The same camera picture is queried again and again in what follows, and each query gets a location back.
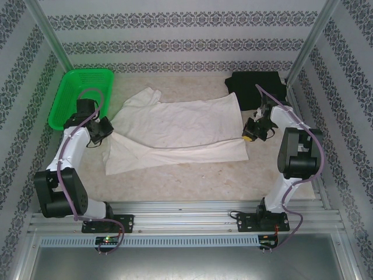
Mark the aluminium frame post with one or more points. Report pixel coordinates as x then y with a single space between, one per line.
49 32
311 38

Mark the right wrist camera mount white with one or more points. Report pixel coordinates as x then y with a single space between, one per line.
257 113

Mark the black folded t-shirt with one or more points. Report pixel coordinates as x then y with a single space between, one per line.
244 93

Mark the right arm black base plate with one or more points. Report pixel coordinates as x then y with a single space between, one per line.
244 223

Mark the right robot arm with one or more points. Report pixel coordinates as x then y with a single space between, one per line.
297 157

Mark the green plastic basket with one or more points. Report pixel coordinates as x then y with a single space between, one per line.
87 78

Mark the aluminium mounting rail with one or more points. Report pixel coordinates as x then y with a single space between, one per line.
180 218

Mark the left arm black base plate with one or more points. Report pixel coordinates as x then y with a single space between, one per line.
126 223

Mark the white t-shirt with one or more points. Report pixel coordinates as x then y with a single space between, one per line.
180 125

